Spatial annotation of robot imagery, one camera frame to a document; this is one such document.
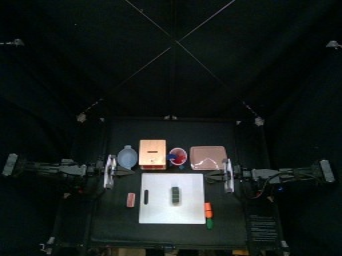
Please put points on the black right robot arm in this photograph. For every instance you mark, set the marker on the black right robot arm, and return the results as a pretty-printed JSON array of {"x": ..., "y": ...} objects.
[{"x": 267, "y": 174}]

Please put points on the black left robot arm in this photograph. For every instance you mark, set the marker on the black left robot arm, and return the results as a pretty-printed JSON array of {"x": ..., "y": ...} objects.
[{"x": 48, "y": 168}]

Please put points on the pale blue plastic bowl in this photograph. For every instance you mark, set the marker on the pale blue plastic bowl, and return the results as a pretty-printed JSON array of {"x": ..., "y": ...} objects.
[{"x": 127, "y": 158}]

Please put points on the pink plastic tray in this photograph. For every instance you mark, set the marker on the pink plastic tray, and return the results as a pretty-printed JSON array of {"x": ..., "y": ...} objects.
[{"x": 207, "y": 157}]

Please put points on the small pink block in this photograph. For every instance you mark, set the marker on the small pink block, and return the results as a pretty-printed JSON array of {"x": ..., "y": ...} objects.
[{"x": 130, "y": 200}]

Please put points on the small teal piece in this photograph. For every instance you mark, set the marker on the small teal piece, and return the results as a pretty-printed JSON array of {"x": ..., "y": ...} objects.
[{"x": 180, "y": 167}]

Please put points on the wooden box with slot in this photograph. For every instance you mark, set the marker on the wooden box with slot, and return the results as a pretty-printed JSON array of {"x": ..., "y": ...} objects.
[{"x": 152, "y": 153}]

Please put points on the red plastic cup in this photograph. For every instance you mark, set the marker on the red plastic cup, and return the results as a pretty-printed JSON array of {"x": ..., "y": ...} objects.
[{"x": 178, "y": 162}]

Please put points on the orange toy carrot green top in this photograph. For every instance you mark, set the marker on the orange toy carrot green top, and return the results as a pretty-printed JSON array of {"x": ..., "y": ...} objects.
[{"x": 207, "y": 210}]

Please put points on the white cutting board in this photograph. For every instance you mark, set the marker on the white cutting board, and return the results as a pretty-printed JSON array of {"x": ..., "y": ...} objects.
[{"x": 191, "y": 206}]

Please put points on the blue toy utensil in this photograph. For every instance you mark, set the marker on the blue toy utensil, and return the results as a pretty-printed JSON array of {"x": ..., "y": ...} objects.
[{"x": 172, "y": 158}]

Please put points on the white printed label sticker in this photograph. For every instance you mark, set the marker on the white printed label sticker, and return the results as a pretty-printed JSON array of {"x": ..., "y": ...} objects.
[{"x": 262, "y": 230}]

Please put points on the grey frame corner clamp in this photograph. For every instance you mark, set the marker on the grey frame corner clamp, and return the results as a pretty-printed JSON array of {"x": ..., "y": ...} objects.
[
  {"x": 80, "y": 117},
  {"x": 259, "y": 121},
  {"x": 333, "y": 44},
  {"x": 17, "y": 42}
]

